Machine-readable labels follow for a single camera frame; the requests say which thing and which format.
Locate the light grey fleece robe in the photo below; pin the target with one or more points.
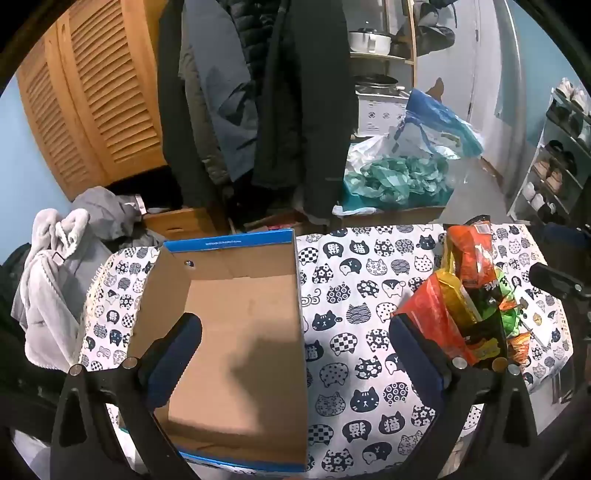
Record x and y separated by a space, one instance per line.
51 286

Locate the small orange snack packet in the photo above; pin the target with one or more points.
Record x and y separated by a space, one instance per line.
521 347

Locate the black clothing pile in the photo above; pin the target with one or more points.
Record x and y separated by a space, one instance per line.
14 277

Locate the black pan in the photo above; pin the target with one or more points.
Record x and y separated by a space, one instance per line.
376 83

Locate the black puffer jacket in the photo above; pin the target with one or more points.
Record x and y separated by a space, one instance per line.
244 32

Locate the wooden shelf rack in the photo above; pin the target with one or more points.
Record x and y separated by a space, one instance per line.
406 55

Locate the blue plastic bag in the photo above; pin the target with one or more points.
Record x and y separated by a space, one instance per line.
438 124

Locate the cardboard box with blue rim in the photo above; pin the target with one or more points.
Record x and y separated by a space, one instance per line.
240 314

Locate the wooden crate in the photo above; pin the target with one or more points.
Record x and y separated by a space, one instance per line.
184 224

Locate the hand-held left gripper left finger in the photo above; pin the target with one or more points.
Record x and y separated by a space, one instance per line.
178 350

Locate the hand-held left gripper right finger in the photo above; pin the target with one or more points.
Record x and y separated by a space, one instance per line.
415 360

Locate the green snack packet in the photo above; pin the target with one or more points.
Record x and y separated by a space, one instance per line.
511 314

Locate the wooden louvered cabinet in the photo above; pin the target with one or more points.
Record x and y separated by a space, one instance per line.
92 92

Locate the grey jacket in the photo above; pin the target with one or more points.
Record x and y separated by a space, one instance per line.
226 106

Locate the dark green coat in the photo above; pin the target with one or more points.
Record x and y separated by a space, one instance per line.
178 115

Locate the white cooking pot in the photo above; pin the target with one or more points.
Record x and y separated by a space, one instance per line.
369 41

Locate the large orange black snack packet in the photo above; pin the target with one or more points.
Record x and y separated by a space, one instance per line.
471 249

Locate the dark hanging hats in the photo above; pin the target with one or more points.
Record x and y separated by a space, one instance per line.
434 32

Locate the collection of shoes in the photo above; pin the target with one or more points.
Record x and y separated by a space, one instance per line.
554 175

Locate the cat print tablecloth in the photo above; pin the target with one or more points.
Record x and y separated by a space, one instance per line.
351 323

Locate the long black coat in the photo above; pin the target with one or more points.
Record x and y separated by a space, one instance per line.
304 106

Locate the grey hoodie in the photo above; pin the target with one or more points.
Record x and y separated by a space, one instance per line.
106 207

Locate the brown cardboard carton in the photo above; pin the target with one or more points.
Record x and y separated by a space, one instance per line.
401 217

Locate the red snack packet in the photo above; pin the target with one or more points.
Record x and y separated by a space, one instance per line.
427 307

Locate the metal shoe rack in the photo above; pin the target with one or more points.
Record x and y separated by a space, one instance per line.
549 152

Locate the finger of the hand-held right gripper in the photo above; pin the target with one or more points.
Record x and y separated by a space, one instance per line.
563 234
551 278

